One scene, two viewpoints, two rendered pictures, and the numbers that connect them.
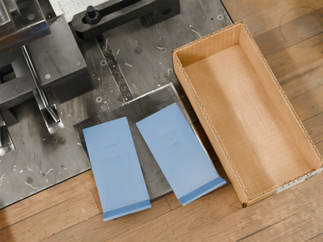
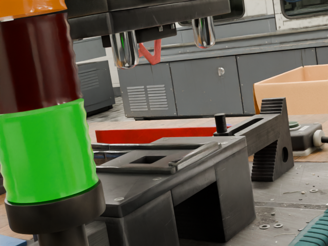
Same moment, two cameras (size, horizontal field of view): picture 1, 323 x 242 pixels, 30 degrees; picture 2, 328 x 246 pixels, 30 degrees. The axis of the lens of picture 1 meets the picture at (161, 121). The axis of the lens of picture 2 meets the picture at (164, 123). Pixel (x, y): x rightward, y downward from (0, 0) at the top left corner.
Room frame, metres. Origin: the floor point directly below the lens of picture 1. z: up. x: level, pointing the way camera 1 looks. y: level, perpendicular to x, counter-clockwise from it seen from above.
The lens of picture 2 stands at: (0.86, -0.13, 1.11)
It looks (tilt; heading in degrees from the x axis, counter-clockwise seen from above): 10 degrees down; 140
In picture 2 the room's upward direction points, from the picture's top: 9 degrees counter-clockwise
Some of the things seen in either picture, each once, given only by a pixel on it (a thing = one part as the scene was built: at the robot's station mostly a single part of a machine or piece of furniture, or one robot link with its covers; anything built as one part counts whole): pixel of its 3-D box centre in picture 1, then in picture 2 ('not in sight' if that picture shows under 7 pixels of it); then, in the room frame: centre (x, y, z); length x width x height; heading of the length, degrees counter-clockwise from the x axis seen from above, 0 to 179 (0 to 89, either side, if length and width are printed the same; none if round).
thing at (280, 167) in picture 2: not in sight; (268, 138); (0.38, 0.44, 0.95); 0.06 x 0.03 x 0.09; 103
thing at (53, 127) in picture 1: (48, 109); not in sight; (0.36, 0.16, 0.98); 0.07 x 0.02 x 0.01; 13
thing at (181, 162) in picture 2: not in sight; (196, 166); (0.48, 0.23, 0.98); 0.07 x 0.01 x 0.03; 103
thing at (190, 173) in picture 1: (179, 151); not in sight; (0.27, -0.02, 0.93); 0.15 x 0.07 x 0.03; 17
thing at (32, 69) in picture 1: (33, 71); (114, 179); (0.42, 0.17, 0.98); 0.13 x 0.01 x 0.03; 13
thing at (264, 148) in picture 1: (245, 112); not in sight; (0.31, -0.13, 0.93); 0.25 x 0.13 x 0.08; 13
